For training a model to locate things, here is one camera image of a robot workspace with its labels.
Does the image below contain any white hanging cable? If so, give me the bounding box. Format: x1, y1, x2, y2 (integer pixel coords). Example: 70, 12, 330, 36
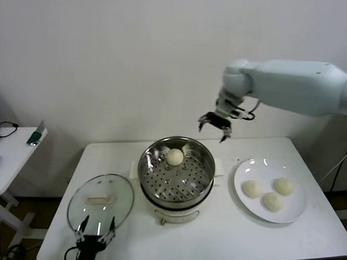
318, 142, 347, 185

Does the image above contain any white steamed baozi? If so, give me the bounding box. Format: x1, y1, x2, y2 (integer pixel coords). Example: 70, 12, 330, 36
261, 191, 286, 213
273, 177, 295, 197
242, 179, 264, 200
166, 148, 185, 166

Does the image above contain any black hanging cable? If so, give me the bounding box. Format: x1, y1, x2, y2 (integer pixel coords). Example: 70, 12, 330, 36
328, 140, 347, 192

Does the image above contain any stainless steel steamer basket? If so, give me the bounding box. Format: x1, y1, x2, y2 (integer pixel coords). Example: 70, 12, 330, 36
129, 134, 224, 207

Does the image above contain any white side table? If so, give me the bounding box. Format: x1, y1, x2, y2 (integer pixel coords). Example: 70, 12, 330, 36
0, 125, 52, 243

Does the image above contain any black looped cable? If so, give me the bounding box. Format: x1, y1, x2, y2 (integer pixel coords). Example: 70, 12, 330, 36
0, 121, 20, 140

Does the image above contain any white round plate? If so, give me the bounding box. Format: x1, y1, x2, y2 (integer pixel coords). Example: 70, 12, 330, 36
232, 156, 308, 226

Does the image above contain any green handled scraper tool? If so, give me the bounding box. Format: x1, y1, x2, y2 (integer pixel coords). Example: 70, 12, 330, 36
25, 120, 47, 147

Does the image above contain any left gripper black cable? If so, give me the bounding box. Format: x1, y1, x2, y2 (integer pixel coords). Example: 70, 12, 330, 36
64, 246, 82, 260

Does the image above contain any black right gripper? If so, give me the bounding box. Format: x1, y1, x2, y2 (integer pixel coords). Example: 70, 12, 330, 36
197, 111, 232, 144

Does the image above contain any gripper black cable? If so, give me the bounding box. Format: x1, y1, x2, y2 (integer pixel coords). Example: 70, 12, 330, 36
64, 246, 82, 260
234, 99, 262, 121

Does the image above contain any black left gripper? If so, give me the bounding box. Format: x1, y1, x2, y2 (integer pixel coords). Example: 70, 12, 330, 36
74, 214, 117, 260

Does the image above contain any cream electric cooker base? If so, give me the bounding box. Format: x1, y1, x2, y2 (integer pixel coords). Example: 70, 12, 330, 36
129, 158, 226, 228

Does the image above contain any glass lid with cream handle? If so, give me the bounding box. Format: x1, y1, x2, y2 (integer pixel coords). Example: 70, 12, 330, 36
65, 172, 137, 235

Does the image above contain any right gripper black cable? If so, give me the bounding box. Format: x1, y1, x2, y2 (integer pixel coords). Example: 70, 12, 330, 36
234, 99, 262, 121

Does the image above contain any black floor cable bundle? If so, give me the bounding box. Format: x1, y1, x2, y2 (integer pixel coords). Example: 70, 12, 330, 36
0, 216, 28, 260

